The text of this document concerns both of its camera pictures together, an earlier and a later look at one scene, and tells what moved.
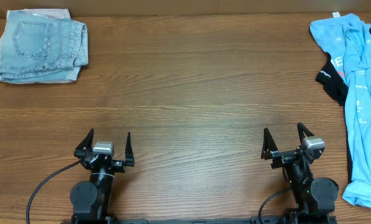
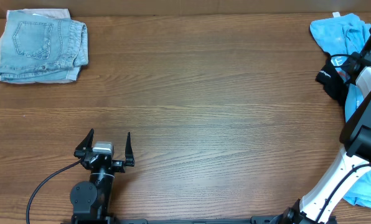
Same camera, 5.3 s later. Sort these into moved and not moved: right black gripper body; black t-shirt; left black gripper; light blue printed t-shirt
Moved: right black gripper body
Not moved: black t-shirt; light blue printed t-shirt; left black gripper
